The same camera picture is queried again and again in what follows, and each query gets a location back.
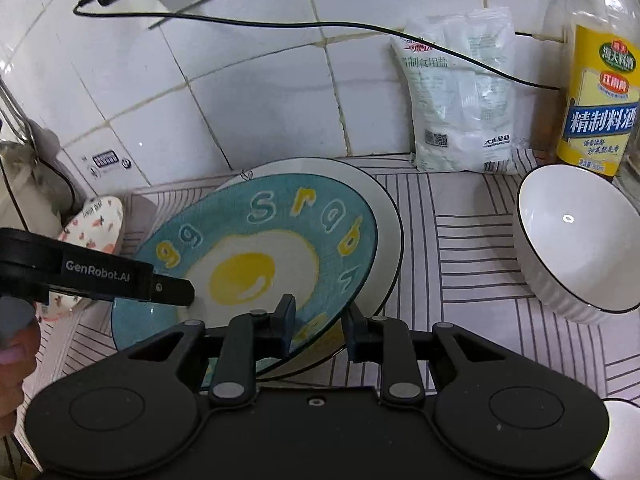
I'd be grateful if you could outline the floral patterned bowl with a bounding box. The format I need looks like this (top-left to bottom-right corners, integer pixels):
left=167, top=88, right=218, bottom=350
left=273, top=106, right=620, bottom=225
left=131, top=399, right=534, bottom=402
left=37, top=195, right=126, bottom=323

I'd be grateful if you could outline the white bowl with black rim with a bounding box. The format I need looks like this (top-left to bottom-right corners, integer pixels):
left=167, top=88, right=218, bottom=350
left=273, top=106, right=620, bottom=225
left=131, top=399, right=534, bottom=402
left=515, top=164, right=640, bottom=325

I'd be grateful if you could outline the white salt bag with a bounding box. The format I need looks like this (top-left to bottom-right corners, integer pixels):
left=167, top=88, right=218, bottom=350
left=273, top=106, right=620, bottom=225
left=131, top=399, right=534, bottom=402
left=391, top=6, right=521, bottom=175

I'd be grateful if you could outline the white appliance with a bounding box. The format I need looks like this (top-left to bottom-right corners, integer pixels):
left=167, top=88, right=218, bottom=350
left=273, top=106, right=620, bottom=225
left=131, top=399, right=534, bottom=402
left=0, top=115, right=101, bottom=241

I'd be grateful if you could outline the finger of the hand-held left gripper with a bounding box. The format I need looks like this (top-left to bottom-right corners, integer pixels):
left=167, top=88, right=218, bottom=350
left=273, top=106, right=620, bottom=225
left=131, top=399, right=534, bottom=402
left=152, top=272, right=196, bottom=307

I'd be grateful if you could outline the person's left hand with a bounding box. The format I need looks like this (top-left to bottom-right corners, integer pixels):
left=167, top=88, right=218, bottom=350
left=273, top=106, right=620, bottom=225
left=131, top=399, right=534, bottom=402
left=0, top=295, right=42, bottom=428

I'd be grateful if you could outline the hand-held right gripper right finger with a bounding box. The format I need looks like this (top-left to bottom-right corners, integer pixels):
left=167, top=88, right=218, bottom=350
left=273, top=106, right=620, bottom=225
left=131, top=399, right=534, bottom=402
left=342, top=304, right=506, bottom=409

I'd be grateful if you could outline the white dish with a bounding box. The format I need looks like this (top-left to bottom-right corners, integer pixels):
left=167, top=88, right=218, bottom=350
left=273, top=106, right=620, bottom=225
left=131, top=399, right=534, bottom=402
left=601, top=399, right=640, bottom=480

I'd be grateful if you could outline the yellow label cooking wine bottle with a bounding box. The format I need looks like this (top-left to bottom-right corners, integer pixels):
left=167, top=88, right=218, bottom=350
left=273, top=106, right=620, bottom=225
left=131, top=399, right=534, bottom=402
left=542, top=0, right=640, bottom=183

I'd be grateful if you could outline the blue fried egg plate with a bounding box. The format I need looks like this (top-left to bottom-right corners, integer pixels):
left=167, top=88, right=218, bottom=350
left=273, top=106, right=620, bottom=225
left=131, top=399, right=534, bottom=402
left=111, top=174, right=378, bottom=390

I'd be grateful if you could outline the white plate with black rim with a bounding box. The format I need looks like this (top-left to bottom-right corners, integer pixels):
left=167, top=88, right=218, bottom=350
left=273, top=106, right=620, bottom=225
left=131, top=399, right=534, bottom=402
left=212, top=158, right=404, bottom=381

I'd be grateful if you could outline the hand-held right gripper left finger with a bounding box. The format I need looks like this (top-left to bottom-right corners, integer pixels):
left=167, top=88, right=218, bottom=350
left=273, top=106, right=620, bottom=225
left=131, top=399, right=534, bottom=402
left=127, top=294, right=297, bottom=409

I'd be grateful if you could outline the black power cable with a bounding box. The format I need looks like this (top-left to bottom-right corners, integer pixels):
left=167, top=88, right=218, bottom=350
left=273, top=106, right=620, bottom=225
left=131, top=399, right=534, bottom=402
left=73, top=0, right=563, bottom=92

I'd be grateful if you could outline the striped counter mat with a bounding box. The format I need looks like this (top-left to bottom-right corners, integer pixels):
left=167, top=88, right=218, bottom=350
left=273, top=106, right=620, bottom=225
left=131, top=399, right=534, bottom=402
left=10, top=147, right=640, bottom=480

